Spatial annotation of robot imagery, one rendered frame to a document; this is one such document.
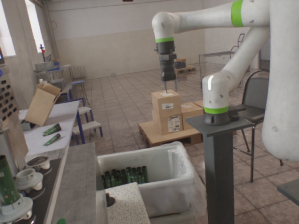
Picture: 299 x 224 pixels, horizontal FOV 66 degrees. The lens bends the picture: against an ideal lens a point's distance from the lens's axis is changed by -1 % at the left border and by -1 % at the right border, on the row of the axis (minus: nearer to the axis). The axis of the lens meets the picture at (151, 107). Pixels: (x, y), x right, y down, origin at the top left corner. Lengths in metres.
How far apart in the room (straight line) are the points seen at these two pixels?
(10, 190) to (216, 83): 0.94
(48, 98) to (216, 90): 1.50
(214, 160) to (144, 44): 9.82
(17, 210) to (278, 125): 0.60
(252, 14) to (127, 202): 0.92
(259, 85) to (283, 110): 1.96
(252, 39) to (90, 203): 1.03
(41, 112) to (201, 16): 1.61
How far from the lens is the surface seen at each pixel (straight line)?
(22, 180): 0.68
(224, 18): 1.14
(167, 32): 1.17
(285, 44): 0.59
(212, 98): 1.20
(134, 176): 1.52
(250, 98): 2.62
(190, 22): 1.23
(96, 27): 10.72
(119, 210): 1.01
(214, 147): 1.29
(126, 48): 10.78
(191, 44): 11.61
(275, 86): 0.61
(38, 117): 2.29
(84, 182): 0.71
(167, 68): 1.18
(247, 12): 1.10
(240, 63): 1.31
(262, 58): 8.55
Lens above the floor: 1.38
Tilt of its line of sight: 16 degrees down
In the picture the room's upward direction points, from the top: 7 degrees counter-clockwise
